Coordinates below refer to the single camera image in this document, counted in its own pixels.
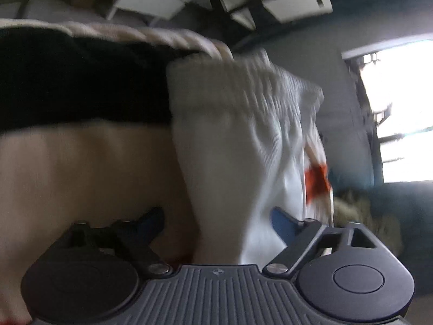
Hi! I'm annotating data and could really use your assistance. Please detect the teal right curtain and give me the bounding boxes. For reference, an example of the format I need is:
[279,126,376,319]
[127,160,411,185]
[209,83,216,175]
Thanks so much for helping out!
[334,181,432,296]

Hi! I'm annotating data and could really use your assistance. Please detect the cream patterned fleece blanket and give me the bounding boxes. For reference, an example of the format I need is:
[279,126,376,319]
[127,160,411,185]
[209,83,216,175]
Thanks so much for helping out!
[333,189,404,256]

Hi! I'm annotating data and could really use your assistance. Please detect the white black chair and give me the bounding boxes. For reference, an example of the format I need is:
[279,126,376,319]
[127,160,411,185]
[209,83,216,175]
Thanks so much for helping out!
[209,0,333,43]

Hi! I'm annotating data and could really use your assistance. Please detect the window with dark frame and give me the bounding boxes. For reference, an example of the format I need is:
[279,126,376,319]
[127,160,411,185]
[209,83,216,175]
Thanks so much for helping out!
[341,33,432,184]

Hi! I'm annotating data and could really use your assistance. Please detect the striped white orange black blanket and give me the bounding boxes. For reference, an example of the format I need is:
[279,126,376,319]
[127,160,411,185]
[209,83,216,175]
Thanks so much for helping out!
[0,18,336,325]

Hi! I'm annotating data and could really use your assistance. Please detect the white sweatpants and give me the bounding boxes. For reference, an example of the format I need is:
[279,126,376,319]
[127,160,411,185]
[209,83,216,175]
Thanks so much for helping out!
[167,53,333,266]

